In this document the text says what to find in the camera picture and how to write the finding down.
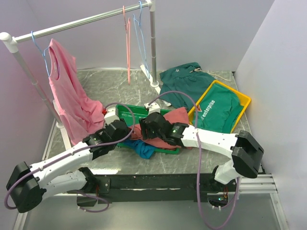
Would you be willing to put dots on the salmon red t shirt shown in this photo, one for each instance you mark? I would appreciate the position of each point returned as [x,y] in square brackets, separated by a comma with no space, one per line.
[179,121]

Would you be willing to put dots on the green plastic tray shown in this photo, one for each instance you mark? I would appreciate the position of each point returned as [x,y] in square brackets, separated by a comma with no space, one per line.
[139,112]

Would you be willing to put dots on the pink t shirt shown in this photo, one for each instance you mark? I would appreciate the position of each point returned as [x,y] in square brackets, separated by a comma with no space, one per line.
[80,115]

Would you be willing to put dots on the blue t shirt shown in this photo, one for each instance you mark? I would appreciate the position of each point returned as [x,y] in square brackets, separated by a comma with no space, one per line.
[143,149]

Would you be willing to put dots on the green enterprise t shirt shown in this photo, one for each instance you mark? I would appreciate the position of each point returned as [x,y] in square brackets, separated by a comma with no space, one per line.
[218,110]

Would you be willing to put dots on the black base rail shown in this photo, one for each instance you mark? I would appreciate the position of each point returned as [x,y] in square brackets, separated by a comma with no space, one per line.
[145,187]

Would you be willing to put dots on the pink wire hanger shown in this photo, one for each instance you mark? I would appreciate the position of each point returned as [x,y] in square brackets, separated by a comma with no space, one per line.
[127,31]

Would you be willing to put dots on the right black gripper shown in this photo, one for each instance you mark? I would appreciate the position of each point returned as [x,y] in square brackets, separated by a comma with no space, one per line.
[144,126]

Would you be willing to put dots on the empty blue wire hanger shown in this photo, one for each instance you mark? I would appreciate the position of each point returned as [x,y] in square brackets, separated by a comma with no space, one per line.
[140,40]

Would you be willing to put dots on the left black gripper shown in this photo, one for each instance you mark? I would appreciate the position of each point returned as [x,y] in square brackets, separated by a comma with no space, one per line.
[127,132]

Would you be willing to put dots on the white clothes rack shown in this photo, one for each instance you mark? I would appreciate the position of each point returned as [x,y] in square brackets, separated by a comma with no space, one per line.
[11,44]

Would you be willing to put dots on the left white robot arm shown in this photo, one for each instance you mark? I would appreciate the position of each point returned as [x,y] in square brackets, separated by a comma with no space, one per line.
[29,185]

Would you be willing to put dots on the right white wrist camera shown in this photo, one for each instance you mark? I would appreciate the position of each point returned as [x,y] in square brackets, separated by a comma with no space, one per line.
[152,108]

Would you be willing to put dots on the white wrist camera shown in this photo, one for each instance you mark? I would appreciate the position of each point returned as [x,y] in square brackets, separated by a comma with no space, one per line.
[111,115]
[152,108]

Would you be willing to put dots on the blue hanger with pink shirt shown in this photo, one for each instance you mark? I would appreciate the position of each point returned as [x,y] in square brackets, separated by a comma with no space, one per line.
[43,53]

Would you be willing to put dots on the dark green garment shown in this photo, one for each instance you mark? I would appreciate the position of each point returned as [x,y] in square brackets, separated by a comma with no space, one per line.
[187,78]

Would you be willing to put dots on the yellow plastic tray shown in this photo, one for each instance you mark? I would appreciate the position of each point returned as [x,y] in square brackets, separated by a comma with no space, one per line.
[244,101]

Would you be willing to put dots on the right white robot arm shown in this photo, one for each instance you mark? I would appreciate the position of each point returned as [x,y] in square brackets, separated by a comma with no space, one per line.
[244,152]

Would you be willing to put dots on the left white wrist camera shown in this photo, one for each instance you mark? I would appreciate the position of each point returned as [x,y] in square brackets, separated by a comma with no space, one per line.
[111,115]

